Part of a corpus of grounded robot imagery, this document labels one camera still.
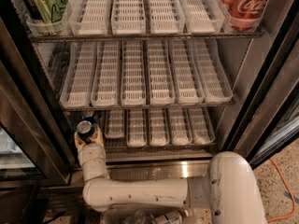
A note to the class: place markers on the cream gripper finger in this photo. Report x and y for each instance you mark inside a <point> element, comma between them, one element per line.
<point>79,143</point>
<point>97,136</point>

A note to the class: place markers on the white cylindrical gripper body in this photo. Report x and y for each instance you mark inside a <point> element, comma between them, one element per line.
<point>88,153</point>

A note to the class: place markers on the blue pepsi can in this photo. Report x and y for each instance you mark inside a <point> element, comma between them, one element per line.
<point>89,115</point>
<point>85,131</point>

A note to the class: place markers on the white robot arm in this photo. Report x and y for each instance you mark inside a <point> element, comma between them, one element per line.
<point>228,189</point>

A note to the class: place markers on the neighbouring fridge glass door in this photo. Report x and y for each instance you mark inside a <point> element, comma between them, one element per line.
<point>37,160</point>

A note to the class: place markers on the stainless steel fridge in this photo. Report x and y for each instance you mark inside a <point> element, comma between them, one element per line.
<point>130,72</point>

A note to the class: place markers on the green soda can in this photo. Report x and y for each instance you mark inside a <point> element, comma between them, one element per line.
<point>46,16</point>

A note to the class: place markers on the fridge glass door right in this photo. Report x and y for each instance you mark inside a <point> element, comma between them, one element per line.
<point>264,118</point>

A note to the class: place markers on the front red coca-cola can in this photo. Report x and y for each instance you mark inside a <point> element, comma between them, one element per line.
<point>245,13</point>

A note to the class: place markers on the clear plastic bin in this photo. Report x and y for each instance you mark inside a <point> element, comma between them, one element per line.
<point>147,214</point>

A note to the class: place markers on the plastic bottle in bin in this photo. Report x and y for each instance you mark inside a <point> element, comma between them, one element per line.
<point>172,217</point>

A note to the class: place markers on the bottom wire shelf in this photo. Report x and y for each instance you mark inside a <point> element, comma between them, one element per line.
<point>119,146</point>

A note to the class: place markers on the wire shelf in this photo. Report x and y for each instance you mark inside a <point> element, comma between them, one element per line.
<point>119,146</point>
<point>100,38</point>
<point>109,107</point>

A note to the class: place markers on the middle wire shelf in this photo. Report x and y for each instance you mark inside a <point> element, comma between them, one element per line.
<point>109,107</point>

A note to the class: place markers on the top wire shelf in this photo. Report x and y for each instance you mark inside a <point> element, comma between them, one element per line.
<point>100,38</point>

